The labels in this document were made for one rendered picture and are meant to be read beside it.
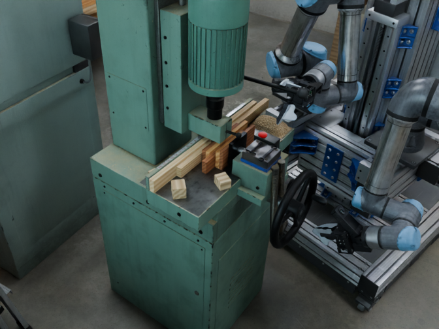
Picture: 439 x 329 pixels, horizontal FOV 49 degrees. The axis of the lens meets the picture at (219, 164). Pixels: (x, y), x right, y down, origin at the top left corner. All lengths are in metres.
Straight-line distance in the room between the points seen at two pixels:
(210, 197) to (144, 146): 0.38
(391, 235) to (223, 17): 0.83
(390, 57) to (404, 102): 0.55
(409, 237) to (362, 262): 0.78
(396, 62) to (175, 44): 0.98
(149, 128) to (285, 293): 1.14
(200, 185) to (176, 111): 0.27
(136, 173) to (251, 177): 0.44
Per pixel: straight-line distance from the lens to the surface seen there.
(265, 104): 1.92
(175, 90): 1.58
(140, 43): 1.55
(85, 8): 3.69
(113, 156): 1.85
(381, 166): 1.60
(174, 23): 1.48
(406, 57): 2.09
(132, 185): 1.74
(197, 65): 1.46
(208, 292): 1.84
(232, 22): 1.38
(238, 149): 1.61
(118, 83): 1.71
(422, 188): 2.87
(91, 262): 2.55
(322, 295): 2.46
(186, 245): 1.73
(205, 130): 1.63
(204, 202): 1.49
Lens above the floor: 1.93
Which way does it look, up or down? 39 degrees down
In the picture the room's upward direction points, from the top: 3 degrees clockwise
